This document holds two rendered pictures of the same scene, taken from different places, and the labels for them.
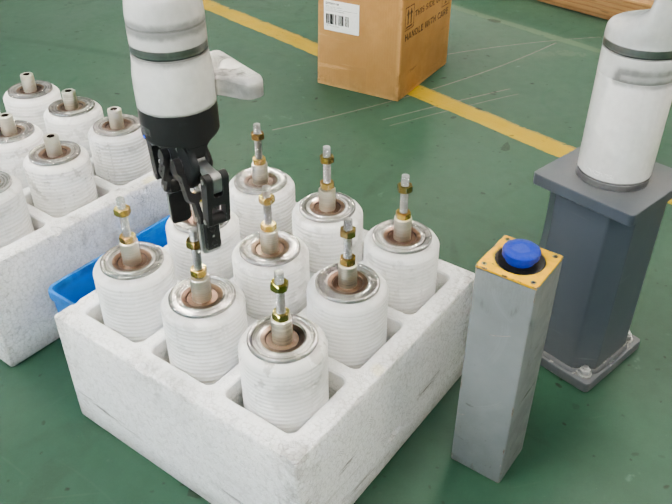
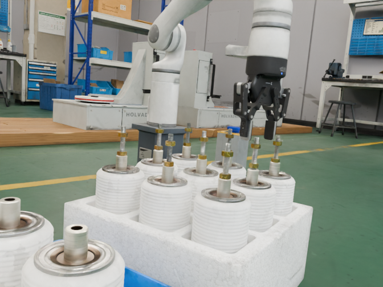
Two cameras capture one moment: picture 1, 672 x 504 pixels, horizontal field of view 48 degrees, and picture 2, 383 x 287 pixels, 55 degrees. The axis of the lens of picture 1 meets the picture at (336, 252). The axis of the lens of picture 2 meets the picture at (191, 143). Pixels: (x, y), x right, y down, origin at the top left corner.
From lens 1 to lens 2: 1.24 m
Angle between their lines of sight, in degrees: 88
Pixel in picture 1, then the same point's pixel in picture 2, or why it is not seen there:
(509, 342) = (244, 162)
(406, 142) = not seen: outside the picture
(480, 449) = not seen: hidden behind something
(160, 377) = (282, 229)
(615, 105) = (175, 92)
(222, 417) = (299, 217)
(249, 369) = (292, 185)
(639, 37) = (179, 65)
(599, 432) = not seen: hidden behind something
